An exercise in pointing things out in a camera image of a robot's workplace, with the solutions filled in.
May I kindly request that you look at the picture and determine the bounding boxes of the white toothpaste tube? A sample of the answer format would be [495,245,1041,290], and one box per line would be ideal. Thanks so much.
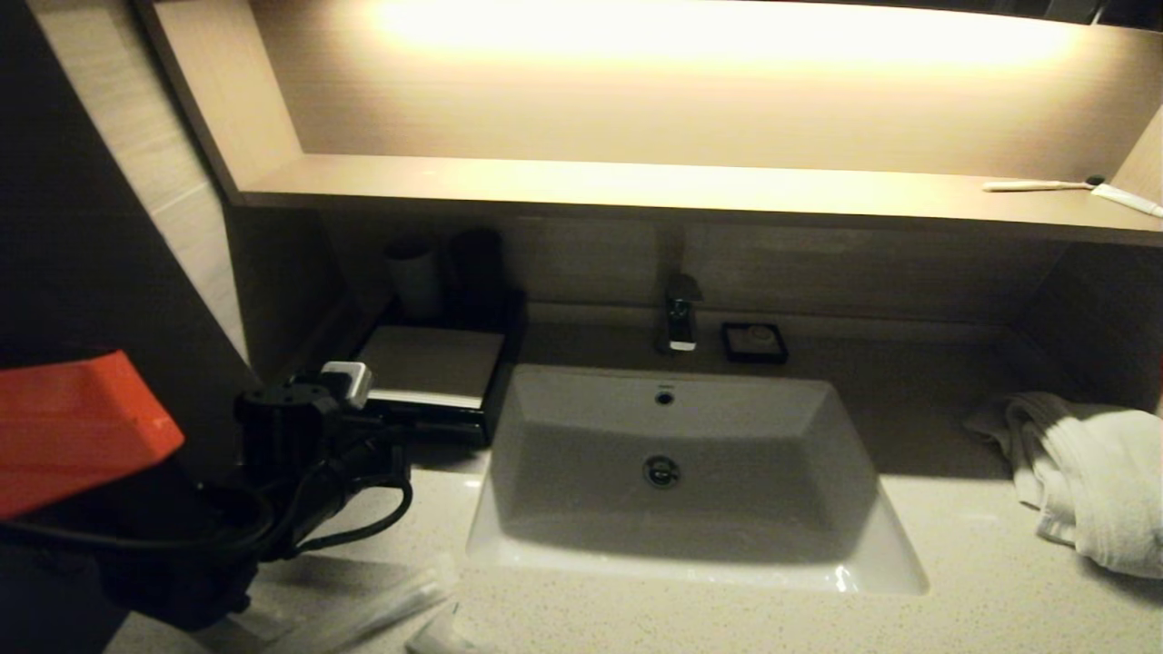
[1088,183,1163,220]

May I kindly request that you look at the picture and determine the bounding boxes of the warm LED light strip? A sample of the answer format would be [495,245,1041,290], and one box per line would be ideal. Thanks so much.
[373,0,1082,75]

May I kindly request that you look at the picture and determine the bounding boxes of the chrome faucet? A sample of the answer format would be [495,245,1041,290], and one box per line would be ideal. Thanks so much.
[656,223,705,354]

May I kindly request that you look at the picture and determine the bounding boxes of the pale grey cup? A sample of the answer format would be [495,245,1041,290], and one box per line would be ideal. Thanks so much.
[385,238,444,319]

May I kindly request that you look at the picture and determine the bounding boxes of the white toothbrush black head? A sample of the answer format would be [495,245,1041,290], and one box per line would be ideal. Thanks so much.
[981,174,1105,194]

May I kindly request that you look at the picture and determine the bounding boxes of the long plain white packet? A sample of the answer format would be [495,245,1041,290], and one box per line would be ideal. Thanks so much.
[273,554,461,654]

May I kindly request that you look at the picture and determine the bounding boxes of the black soap dish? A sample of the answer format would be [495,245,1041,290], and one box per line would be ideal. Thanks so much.
[721,321,790,366]

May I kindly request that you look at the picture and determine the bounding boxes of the dark brown cup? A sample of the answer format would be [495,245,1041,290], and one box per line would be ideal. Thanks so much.
[447,227,506,330]

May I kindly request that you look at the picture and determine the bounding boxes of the white ceramic sink basin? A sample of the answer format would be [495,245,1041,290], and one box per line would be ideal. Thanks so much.
[466,363,929,597]

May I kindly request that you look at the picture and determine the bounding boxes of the white terry towel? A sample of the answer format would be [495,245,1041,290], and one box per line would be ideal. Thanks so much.
[961,391,1163,580]

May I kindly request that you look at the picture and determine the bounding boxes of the wooden wall shelf niche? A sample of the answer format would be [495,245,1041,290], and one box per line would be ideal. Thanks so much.
[136,0,1163,248]

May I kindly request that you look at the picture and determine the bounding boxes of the puffy white pouch packet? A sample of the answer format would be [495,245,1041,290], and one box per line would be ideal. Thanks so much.
[404,604,492,654]

